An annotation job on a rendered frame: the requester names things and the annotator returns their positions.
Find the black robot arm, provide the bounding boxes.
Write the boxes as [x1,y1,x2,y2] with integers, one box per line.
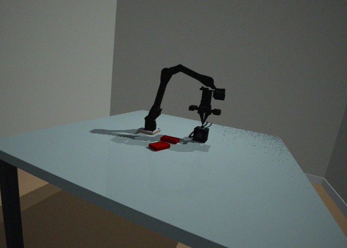
[143,64,226,131]

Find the red flat block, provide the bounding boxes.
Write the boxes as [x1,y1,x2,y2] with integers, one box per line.
[160,135,179,144]
[149,141,170,151]

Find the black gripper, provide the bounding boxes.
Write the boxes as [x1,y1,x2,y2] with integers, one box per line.
[189,98,221,124]

